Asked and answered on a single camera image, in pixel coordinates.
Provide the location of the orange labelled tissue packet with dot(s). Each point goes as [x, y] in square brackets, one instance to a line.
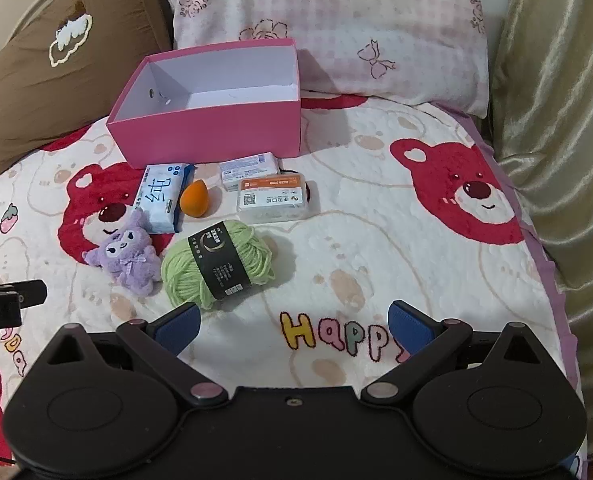
[274, 202]

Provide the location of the gold satin cloth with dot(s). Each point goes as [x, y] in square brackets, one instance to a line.
[561, 135]

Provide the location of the blue wet wipes pack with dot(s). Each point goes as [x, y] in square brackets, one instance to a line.
[159, 195]

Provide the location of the green yarn ball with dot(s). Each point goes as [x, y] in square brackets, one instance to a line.
[186, 265]

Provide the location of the bear printed blanket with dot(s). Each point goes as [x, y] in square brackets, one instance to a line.
[376, 240]

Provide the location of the pink cardboard box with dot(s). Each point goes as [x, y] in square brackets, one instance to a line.
[201, 130]

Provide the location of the pink checked pillow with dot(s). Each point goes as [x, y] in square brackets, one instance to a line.
[351, 25]

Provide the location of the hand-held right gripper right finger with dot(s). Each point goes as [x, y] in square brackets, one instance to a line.
[409, 327]

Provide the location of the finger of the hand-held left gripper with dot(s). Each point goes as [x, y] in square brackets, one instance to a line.
[31, 292]

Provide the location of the brown pillow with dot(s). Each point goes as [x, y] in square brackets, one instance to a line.
[36, 100]

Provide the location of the purple plush toy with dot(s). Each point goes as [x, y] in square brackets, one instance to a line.
[126, 255]

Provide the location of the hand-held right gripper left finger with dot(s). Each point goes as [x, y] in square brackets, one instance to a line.
[181, 327]

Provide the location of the white tissue packet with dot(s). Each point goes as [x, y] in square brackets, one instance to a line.
[249, 166]

